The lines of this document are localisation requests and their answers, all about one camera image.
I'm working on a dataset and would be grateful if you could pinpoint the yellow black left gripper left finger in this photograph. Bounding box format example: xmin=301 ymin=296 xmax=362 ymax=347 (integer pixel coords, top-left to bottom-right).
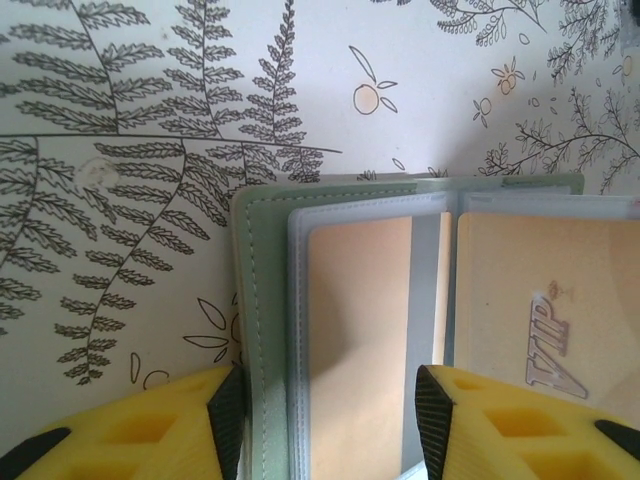
xmin=0 ymin=365 xmax=246 ymax=480

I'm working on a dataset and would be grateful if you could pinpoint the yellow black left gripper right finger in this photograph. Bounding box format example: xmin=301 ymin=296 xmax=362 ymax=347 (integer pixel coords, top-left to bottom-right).
xmin=415 ymin=363 xmax=640 ymax=480

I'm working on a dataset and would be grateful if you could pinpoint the gold VIP card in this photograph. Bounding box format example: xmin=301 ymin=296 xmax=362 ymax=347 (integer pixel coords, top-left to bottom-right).
xmin=455 ymin=209 xmax=640 ymax=436

